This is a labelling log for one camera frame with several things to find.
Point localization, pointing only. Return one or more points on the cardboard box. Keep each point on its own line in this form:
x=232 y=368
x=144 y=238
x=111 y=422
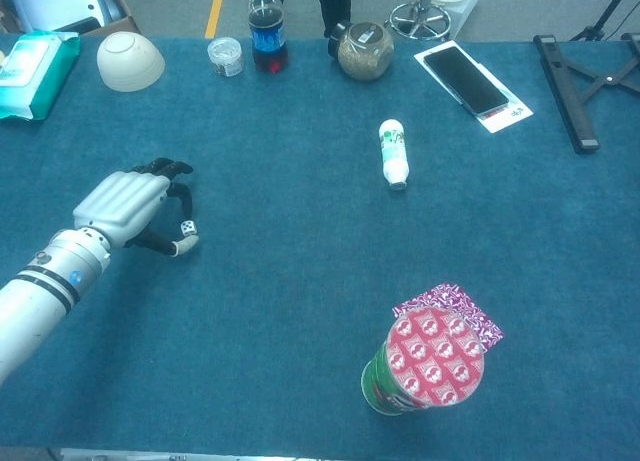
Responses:
x=95 y=6

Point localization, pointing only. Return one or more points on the cream upturned bowl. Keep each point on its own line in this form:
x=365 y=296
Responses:
x=131 y=61

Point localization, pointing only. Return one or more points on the small white drink bottle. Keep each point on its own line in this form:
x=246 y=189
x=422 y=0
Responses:
x=394 y=153

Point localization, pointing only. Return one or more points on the white die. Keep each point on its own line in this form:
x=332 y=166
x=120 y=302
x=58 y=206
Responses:
x=188 y=227

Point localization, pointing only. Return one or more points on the black tripod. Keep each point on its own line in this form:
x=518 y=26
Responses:
x=607 y=11

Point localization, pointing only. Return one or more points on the person legs black trousers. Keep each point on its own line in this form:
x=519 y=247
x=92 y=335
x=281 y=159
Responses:
x=335 y=3

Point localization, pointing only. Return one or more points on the round glass jar black lid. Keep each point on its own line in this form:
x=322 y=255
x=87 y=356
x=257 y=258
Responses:
x=365 y=51

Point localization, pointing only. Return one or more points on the black folding stand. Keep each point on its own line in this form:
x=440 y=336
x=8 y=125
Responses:
x=575 y=91

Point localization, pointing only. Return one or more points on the blue table mat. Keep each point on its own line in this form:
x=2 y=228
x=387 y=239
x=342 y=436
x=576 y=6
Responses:
x=300 y=256

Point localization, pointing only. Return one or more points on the black smartphone on white box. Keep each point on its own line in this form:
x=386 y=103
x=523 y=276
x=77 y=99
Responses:
x=510 y=117

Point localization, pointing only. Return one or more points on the small clear lidded container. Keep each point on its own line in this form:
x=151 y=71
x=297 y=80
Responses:
x=226 y=56

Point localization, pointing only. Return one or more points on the cola bottle blue label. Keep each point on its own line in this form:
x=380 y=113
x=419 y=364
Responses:
x=267 y=31

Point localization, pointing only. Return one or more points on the green can red patterned lid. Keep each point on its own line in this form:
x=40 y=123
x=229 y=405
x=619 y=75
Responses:
x=425 y=366

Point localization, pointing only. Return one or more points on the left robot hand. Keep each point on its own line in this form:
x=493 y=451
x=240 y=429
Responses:
x=125 y=206

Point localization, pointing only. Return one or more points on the red patterned paper napkin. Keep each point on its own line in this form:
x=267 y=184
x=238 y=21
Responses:
x=465 y=301

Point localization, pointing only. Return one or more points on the chrome stool base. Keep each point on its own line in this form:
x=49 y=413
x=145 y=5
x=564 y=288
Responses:
x=419 y=18

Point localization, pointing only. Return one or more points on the green wet wipes pack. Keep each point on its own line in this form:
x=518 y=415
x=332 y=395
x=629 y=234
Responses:
x=32 y=76

